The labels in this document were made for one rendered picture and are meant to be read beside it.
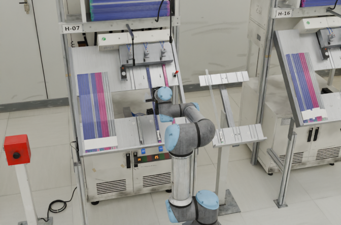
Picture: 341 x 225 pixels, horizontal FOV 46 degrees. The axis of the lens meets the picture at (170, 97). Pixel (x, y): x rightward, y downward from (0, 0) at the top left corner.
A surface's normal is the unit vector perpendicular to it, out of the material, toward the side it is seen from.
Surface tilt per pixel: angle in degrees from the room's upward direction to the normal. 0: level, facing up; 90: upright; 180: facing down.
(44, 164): 0
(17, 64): 90
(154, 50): 44
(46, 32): 90
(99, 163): 90
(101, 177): 90
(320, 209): 0
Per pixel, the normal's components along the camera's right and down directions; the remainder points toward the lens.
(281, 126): 0.24, 0.46
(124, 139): 0.17, -0.31
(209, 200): 0.13, -0.89
